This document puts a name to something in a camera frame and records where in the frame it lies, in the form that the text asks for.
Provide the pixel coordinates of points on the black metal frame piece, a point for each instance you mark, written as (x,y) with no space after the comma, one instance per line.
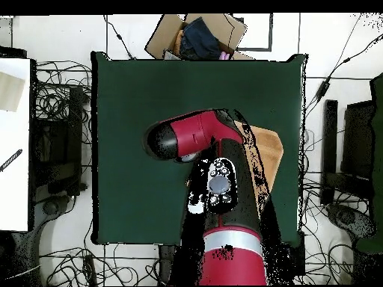
(270,30)

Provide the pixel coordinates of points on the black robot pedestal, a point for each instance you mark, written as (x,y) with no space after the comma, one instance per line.
(167,263)

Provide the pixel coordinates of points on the black flat device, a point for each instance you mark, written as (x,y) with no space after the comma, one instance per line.
(12,53)

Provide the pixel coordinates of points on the tan terry towel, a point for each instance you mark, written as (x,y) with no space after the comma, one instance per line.
(269,149)

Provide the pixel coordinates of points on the black power strip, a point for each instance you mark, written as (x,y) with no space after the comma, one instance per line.
(89,269)

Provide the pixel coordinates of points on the tan garment in box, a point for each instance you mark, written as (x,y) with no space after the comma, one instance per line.
(178,40)

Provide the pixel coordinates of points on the beige paper sheet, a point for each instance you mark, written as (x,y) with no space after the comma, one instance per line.
(10,92)

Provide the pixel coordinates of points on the dark green table cloth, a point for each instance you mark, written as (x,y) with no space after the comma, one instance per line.
(134,98)

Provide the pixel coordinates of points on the pink garment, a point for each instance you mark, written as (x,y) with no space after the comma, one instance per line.
(224,56)

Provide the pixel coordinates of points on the open cardboard box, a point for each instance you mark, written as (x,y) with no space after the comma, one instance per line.
(163,33)

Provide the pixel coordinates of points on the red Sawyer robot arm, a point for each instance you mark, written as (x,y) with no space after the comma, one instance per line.
(221,191)

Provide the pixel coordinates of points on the dark blue jeans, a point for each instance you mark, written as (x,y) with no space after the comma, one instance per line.
(199,39)

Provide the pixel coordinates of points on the white desk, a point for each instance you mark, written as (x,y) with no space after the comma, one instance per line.
(15,194)

